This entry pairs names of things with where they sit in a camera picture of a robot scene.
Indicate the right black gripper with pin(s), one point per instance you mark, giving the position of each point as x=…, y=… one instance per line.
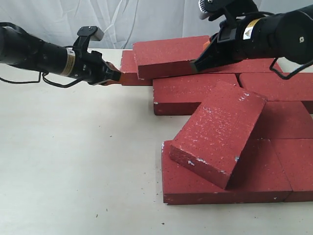
x=220, y=49

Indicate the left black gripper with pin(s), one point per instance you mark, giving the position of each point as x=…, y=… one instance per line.
x=90, y=67

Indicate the red brick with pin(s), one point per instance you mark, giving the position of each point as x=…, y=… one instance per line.
x=167, y=58
x=245, y=66
x=296, y=158
x=258, y=178
x=212, y=140
x=181, y=95
x=129, y=67

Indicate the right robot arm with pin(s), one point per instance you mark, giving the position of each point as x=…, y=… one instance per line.
x=247, y=33

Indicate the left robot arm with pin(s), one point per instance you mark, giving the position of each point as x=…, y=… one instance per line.
x=58, y=66

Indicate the red brick second row right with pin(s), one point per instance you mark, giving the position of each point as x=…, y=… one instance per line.
x=298, y=88

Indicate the red brick third row right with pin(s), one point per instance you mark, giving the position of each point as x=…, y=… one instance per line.
x=283, y=120

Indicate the white fabric backdrop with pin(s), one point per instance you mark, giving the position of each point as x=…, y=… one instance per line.
x=123, y=22

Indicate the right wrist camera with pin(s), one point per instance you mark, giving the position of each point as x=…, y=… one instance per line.
x=213, y=9

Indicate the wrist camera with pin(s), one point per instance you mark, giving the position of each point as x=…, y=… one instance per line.
x=213, y=9
x=85, y=35

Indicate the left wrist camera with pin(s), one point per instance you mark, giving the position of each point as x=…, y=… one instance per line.
x=85, y=35

